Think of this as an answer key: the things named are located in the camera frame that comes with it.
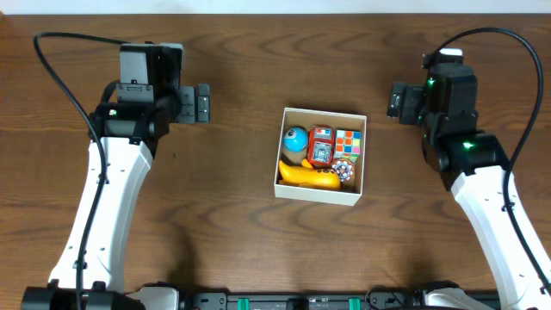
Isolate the colourful puzzle cube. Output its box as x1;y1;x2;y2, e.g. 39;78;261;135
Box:
333;129;362;163

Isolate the red toy truck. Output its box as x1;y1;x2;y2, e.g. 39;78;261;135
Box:
307;125;335;167

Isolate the orange ribbed toy ball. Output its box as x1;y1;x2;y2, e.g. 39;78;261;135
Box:
331;158;355;182

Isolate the blue toy ball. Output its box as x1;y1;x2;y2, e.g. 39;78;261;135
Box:
283;127;308;152

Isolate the white cardboard box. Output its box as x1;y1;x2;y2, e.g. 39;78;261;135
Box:
274;108;367;206

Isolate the orange white toy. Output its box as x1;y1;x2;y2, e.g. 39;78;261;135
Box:
278;159;341;190

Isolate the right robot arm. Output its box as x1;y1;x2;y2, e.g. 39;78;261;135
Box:
387;48;550;309

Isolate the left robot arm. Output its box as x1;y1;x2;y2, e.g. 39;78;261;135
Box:
21;42;211;309

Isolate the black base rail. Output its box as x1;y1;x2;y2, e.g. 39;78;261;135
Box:
128;282;505;310

